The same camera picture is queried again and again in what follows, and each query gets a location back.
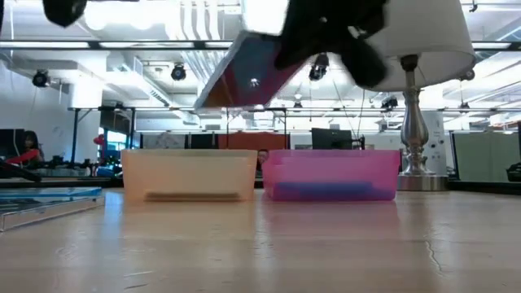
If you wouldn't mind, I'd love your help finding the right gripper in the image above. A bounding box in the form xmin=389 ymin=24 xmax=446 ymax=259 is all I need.
xmin=274 ymin=0 xmax=387 ymax=70

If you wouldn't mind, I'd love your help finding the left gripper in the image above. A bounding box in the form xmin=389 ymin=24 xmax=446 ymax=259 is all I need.
xmin=42 ymin=0 xmax=89 ymax=28

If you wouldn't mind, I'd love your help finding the clear black jewel case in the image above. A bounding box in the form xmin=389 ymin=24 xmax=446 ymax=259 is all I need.
xmin=142 ymin=191 xmax=242 ymax=203
xmin=193 ymin=29 xmax=307 ymax=112
xmin=0 ymin=196 xmax=106 ymax=233

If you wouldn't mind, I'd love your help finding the orange partition board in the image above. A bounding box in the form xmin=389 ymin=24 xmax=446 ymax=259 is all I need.
xmin=217 ymin=132 xmax=291 ymax=151

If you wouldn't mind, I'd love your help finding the black computer monitor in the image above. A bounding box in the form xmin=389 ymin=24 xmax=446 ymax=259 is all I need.
xmin=0 ymin=128 xmax=25 ymax=157
xmin=311 ymin=127 xmax=353 ymax=151

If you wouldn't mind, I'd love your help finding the person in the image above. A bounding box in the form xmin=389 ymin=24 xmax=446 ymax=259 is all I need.
xmin=4 ymin=129 xmax=45 ymax=166
xmin=256 ymin=148 xmax=270 ymax=173

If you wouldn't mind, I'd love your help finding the translucent pink plastic bin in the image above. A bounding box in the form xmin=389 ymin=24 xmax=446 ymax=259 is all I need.
xmin=260 ymin=148 xmax=402 ymax=203

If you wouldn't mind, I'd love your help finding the white shade silver table lamp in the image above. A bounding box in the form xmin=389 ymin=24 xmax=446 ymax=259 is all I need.
xmin=360 ymin=0 xmax=476 ymax=192

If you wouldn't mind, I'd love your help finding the translucent orange plastic bin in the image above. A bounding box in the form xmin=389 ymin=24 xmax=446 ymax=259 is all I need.
xmin=120 ymin=148 xmax=259 ymax=203

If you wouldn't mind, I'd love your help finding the green partition board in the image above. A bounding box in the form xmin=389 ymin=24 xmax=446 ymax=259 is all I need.
xmin=450 ymin=130 xmax=521 ymax=183

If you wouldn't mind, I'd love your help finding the black background rig frame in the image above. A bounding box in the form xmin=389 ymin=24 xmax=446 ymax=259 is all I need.
xmin=225 ymin=106 xmax=288 ymax=151
xmin=69 ymin=104 xmax=138 ymax=166

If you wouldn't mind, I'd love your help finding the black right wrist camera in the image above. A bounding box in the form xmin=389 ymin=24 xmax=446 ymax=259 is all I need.
xmin=340 ymin=37 xmax=390 ymax=90

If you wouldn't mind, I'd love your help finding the black angled bracket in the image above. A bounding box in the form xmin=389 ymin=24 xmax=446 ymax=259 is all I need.
xmin=0 ymin=160 xmax=42 ymax=183

